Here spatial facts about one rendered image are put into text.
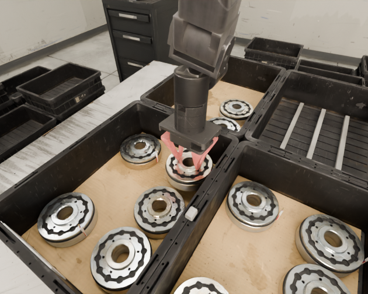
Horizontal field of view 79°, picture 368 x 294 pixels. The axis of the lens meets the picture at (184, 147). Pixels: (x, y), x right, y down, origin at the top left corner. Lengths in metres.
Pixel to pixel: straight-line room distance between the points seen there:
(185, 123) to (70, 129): 0.65
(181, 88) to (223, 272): 0.32
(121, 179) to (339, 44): 3.36
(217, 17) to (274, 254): 0.40
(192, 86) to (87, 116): 0.72
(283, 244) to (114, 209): 0.35
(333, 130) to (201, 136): 0.49
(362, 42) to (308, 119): 2.88
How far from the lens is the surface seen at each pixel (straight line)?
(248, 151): 0.50
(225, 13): 0.28
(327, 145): 0.73
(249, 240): 0.48
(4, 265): 0.72
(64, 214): 0.53
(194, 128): 0.39
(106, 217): 0.51
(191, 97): 0.35
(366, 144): 0.80
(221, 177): 0.42
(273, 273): 0.47
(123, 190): 0.54
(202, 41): 0.31
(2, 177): 0.90
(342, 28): 3.58
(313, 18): 3.55
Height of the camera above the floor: 1.26
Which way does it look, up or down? 45 degrees down
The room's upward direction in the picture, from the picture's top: straight up
